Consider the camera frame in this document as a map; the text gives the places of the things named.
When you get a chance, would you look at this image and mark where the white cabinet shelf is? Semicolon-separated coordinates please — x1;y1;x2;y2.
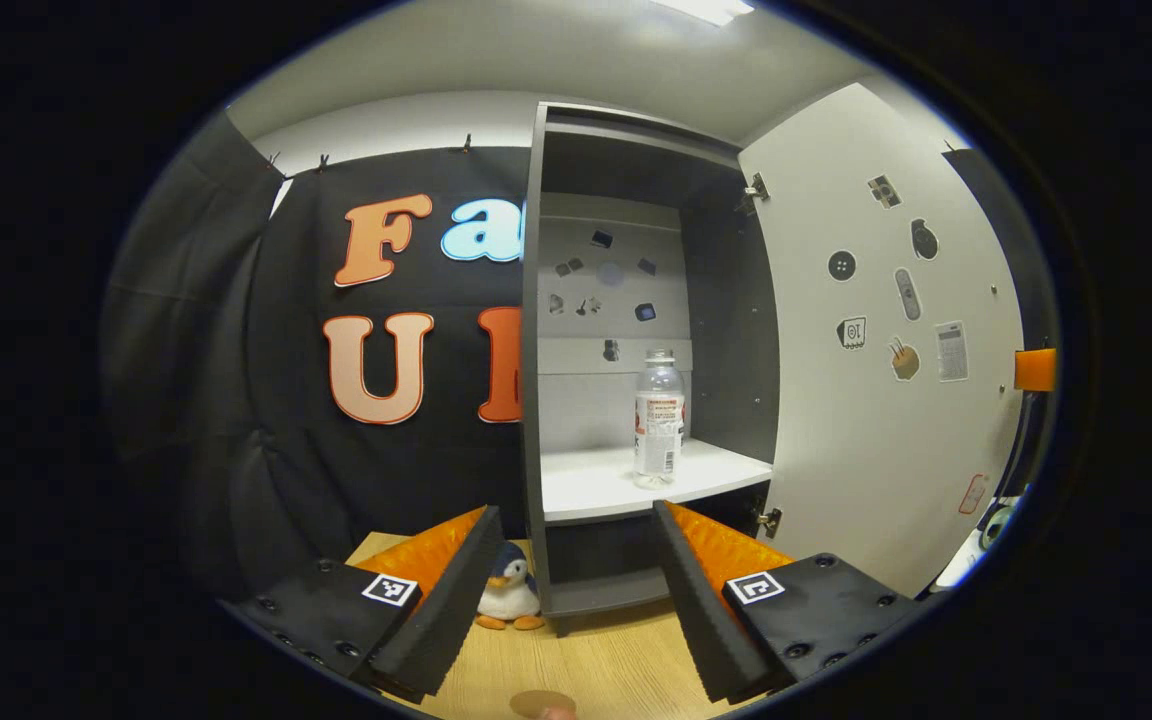
539;438;775;524

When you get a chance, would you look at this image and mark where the beige cabinet door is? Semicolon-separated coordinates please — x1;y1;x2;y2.
738;82;1027;599

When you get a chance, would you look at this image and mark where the round brown coaster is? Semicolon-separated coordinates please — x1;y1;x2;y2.
509;690;579;719

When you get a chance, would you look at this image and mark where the teal round object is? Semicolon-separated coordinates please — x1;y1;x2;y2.
978;503;1017;551

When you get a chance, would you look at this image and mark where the clear plastic bottle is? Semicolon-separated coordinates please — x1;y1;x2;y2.
633;348;687;491

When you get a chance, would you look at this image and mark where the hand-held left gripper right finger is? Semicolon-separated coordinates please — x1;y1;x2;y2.
651;500;927;706

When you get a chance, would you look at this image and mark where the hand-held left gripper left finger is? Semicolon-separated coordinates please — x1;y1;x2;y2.
226;505;505;704

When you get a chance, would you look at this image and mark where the ceiling light panel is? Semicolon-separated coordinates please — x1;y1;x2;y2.
651;0;757;26

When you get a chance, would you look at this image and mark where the black backdrop cloth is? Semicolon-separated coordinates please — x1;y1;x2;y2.
101;108;1057;601

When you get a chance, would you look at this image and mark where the penguin plush toy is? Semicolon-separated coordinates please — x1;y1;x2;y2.
476;542;545;631

